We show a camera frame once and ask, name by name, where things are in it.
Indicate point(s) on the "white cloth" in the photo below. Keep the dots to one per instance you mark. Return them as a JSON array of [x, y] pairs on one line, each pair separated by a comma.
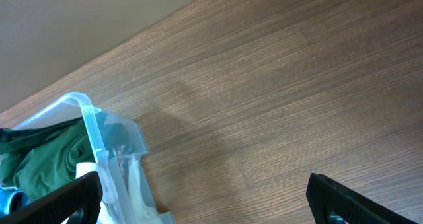
[[142, 212]]

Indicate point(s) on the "plaid flannel cloth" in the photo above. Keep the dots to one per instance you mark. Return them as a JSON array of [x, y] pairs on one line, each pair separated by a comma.
[[123, 155]]

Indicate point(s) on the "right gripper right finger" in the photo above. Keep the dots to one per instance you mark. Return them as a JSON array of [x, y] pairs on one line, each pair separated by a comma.
[[332, 202]]

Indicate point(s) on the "blue cloth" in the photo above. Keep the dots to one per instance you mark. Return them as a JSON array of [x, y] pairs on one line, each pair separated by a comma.
[[12, 199]]

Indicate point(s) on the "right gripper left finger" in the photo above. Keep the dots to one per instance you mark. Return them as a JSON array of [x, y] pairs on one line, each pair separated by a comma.
[[76, 202]]

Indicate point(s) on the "dark green cloth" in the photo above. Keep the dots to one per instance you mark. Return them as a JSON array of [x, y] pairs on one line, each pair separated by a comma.
[[41, 160]]

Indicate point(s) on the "clear plastic storage bin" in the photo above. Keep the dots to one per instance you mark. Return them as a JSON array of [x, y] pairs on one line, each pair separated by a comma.
[[106, 131]]

